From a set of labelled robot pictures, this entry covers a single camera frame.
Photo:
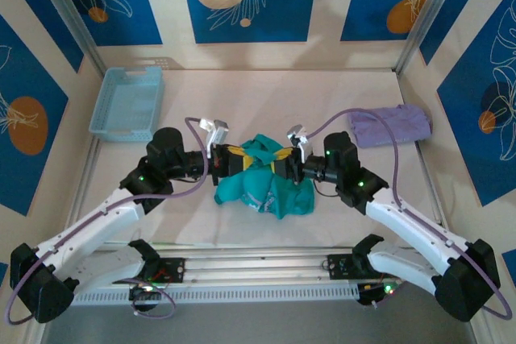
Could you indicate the teal t-shirt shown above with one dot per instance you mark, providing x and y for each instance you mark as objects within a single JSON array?
[{"x": 258, "y": 191}]

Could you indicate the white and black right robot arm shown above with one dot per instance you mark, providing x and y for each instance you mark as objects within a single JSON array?
[{"x": 407, "y": 223}]

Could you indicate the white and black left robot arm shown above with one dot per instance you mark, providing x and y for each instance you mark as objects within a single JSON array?
[{"x": 92, "y": 223}]

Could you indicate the light blue perforated basket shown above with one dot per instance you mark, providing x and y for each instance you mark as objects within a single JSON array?
[{"x": 129, "y": 106}]

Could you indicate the folded purple cloth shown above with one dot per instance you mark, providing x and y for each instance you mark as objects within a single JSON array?
[{"x": 407, "y": 122}]

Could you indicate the black controller board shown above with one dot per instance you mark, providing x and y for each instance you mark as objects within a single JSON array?
[
  {"x": 141, "y": 295},
  {"x": 369, "y": 295}
]

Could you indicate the grey metal panel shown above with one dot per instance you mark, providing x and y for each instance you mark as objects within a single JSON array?
[{"x": 258, "y": 328}]

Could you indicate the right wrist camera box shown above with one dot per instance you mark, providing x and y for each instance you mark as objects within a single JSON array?
[{"x": 296, "y": 132}]

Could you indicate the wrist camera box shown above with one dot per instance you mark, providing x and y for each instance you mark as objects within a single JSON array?
[
  {"x": 219, "y": 128},
  {"x": 296, "y": 132}
]

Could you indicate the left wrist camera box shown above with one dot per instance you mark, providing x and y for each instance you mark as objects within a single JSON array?
[{"x": 219, "y": 128}]

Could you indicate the perforated metal bracket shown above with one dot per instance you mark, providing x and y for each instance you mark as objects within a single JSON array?
[{"x": 161, "y": 63}]

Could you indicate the aluminium rail frame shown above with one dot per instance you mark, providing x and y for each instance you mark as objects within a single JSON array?
[{"x": 258, "y": 263}]

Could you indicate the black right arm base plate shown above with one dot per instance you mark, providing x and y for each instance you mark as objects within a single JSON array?
[{"x": 338, "y": 267}]

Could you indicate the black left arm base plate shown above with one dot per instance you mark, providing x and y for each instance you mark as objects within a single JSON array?
[{"x": 173, "y": 269}]

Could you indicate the aluminium corner post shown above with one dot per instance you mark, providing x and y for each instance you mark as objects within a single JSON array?
[
  {"x": 427, "y": 5},
  {"x": 68, "y": 13}
]

